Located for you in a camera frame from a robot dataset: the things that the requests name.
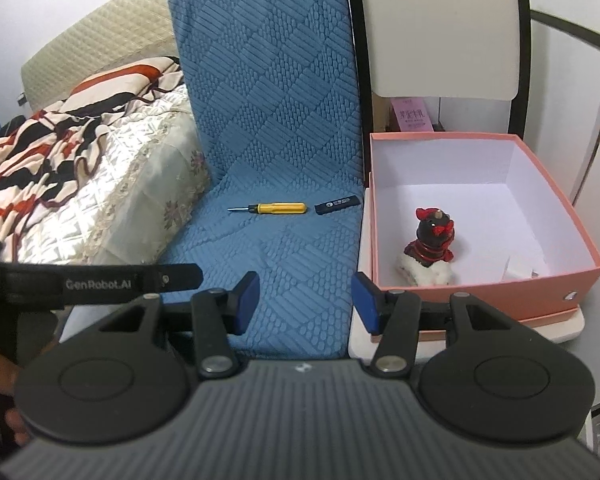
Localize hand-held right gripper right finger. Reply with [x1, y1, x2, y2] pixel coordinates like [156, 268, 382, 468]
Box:
[352, 272, 514, 377]

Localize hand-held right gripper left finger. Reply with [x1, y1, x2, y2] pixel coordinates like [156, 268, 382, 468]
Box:
[97, 270, 261, 380]

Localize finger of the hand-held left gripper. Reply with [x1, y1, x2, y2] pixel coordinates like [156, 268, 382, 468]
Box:
[156, 263, 205, 292]

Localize white plush toy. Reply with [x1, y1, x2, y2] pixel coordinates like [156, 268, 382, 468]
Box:
[395, 252, 455, 287]

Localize red black figurine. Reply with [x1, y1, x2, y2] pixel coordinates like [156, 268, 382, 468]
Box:
[403, 207, 455, 266]

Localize yellow screwdriver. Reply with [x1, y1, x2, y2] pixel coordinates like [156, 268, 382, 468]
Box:
[227, 201, 309, 216]

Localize black usb stick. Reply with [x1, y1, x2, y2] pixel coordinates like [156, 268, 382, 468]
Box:
[313, 193, 362, 216]

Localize pink cardboard box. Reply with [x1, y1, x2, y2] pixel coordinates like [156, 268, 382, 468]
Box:
[367, 131, 600, 322]

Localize white charger plug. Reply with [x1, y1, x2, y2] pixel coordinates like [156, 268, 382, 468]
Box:
[502, 254, 546, 281]

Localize cream quilted bedspread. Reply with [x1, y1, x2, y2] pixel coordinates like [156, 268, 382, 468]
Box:
[10, 82, 214, 267]

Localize striped red black blanket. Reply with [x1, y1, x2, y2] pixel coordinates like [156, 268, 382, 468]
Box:
[0, 56, 187, 262]

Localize brown cardboard carton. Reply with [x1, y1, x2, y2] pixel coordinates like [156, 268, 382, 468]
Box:
[375, 95, 396, 134]

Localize pink packet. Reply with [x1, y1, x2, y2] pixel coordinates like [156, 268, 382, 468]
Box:
[392, 95, 436, 134]

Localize blue quilted chair cover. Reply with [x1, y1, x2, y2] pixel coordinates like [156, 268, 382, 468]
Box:
[166, 0, 372, 362]

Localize beige padded headboard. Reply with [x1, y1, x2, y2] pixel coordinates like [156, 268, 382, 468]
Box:
[20, 0, 182, 112]

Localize white wardrobe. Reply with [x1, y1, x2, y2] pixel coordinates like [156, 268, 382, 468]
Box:
[522, 7, 600, 413]

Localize white chair with black frame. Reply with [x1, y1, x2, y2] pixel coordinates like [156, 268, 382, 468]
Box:
[342, 0, 586, 362]

